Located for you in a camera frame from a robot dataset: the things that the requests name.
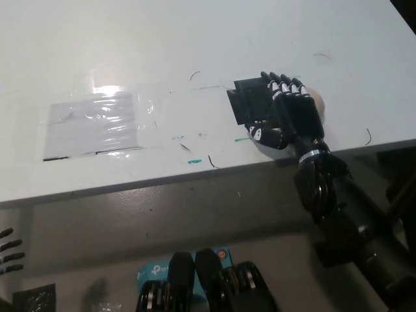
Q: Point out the clear plastic film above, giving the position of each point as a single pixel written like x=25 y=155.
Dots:
x=148 y=107

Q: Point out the clear plastic taped sheet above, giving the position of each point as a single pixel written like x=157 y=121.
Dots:
x=92 y=130

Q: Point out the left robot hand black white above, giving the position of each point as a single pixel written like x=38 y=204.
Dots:
x=9 y=256

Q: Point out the pink dumpling squeeze toy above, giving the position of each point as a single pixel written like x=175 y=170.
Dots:
x=320 y=102

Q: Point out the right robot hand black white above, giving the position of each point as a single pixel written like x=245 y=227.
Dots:
x=300 y=120

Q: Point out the black mask tape patch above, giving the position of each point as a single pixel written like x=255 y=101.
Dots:
x=250 y=100

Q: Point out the teal router box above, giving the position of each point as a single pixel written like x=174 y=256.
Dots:
x=154 y=270

